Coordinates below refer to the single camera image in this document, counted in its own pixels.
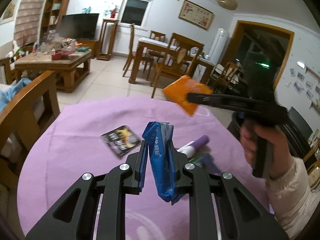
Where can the blue plastic wrapper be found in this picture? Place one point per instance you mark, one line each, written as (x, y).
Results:
(167, 172)

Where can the front wooden dining chair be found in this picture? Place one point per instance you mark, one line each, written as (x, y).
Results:
(179, 59)

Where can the wooden sofa armrest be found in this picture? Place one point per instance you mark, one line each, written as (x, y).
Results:
(18, 116)

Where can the small framed flower picture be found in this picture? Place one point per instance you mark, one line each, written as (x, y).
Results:
(9, 13)

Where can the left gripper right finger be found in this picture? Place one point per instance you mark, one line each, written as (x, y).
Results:
(220, 207)

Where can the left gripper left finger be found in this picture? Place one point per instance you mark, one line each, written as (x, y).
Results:
(94, 207)

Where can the far right wooden chair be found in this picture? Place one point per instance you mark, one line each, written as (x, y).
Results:
(224, 80)

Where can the black television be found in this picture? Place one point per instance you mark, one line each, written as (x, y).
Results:
(78, 26)

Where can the purple tablecloth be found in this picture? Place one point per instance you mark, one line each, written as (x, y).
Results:
(72, 146)

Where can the wooden tv cabinet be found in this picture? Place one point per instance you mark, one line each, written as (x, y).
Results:
(92, 44)

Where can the pendant ceiling lamp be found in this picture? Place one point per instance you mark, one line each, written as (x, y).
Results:
(228, 4)

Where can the green gum pack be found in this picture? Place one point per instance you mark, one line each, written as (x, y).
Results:
(206, 162)

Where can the wooden bookshelf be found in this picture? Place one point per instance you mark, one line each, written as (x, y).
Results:
(53, 12)

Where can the white standing air conditioner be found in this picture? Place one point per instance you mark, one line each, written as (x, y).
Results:
(218, 46)

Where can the battery blister card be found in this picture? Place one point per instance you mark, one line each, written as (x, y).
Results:
(121, 140)

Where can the wooden plant stand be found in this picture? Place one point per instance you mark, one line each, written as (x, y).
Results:
(107, 38)

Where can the right forearm beige sleeve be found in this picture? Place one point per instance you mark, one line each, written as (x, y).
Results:
(292, 199)

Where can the purple tube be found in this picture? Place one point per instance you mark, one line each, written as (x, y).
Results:
(192, 147)

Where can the pink roman blind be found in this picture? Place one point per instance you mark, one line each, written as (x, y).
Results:
(27, 21)

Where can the person's right hand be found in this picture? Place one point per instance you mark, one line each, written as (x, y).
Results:
(282, 159)

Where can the orange snack wrapper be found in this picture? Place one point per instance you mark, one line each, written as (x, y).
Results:
(178, 90)

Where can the wooden coffee table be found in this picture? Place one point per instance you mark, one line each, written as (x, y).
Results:
(69, 72)

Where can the framed floral painting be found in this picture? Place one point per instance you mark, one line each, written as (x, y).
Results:
(196, 15)

